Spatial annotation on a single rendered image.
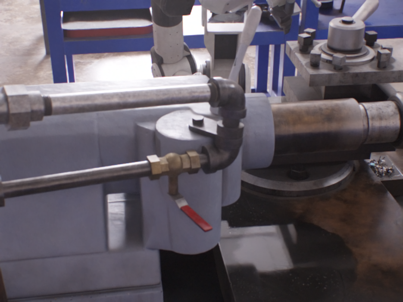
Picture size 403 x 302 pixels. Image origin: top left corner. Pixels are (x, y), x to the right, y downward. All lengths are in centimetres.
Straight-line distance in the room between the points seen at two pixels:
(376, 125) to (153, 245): 37
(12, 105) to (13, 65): 380
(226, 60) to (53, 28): 76
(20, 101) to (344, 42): 62
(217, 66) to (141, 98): 162
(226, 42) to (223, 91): 155
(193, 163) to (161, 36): 114
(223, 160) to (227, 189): 12
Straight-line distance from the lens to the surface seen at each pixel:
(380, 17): 305
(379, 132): 96
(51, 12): 264
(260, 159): 89
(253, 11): 84
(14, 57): 458
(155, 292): 87
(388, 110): 97
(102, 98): 66
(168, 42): 186
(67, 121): 82
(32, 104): 63
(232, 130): 74
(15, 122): 63
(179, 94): 69
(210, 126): 77
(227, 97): 72
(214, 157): 74
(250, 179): 109
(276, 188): 107
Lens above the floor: 151
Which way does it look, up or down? 29 degrees down
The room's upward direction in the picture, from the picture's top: straight up
